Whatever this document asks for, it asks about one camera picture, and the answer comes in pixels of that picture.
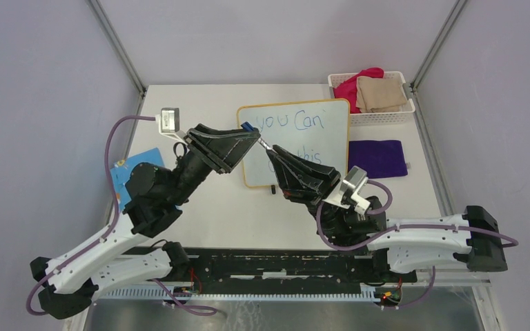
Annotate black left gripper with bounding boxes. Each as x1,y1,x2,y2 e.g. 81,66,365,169
168,123,262,206

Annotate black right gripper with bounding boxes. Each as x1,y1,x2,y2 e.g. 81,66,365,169
267,146,349,240

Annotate yellow framed whiteboard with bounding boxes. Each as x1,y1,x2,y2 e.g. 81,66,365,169
237,99,350,175

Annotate blue marker cap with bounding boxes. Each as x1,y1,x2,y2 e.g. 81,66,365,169
241,122,255,132

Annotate blue white marker pen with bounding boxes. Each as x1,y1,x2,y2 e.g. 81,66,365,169
258,139,273,150

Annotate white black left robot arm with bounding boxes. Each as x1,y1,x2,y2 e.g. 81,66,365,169
30,123,260,319

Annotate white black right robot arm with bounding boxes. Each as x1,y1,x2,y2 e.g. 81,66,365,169
266,145,518,281

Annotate purple towel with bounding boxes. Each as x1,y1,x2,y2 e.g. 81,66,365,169
347,140,408,179

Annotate red cloth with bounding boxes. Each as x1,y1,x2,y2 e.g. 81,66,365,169
333,68,384,114

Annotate blue picture book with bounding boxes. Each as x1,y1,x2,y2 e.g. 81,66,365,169
110,148,164,212

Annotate beige cloth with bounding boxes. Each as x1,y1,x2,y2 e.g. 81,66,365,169
355,76,408,113

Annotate white perforated plastic basket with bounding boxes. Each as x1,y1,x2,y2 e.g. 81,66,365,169
349,71,416,126

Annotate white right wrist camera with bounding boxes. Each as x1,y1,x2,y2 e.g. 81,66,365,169
323,166,371,214

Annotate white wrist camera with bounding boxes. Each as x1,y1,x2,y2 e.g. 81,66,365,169
155,108,186,142
323,166,371,214

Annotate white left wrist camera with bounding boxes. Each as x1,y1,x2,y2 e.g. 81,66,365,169
155,108,186,142

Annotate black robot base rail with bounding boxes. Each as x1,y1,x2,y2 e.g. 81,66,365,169
161,248,418,295

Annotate aluminium frame rail right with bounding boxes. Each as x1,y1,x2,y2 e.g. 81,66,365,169
409,0,469,215

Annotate aluminium frame rail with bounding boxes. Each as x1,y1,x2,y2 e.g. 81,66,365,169
409,0,469,215
86,0,148,99

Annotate aluminium frame rail left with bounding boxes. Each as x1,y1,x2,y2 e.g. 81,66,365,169
86,0,148,99

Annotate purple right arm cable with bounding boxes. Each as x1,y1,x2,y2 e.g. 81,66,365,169
315,179,520,310

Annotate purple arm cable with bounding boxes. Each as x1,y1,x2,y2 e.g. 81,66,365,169
26,114,159,317
315,179,520,310

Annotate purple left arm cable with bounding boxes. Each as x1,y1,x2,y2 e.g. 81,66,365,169
26,114,159,317

